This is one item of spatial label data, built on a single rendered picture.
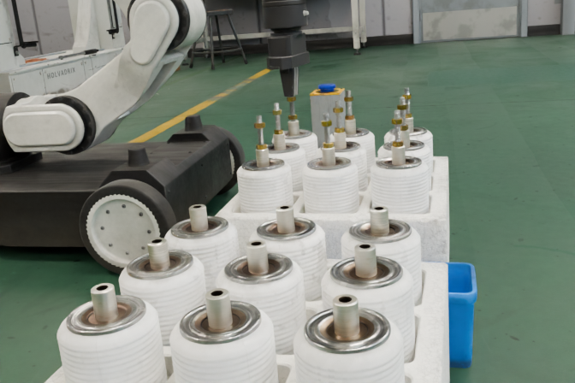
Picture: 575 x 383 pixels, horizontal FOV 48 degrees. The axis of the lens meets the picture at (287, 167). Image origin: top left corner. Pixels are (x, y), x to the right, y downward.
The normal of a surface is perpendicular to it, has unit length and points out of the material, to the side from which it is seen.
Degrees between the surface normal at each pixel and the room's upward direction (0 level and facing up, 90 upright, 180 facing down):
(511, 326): 0
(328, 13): 90
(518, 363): 0
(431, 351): 0
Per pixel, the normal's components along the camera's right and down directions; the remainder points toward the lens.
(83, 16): -0.22, -0.17
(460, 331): -0.23, 0.30
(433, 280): -0.08, -0.96
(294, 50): 0.90, 0.04
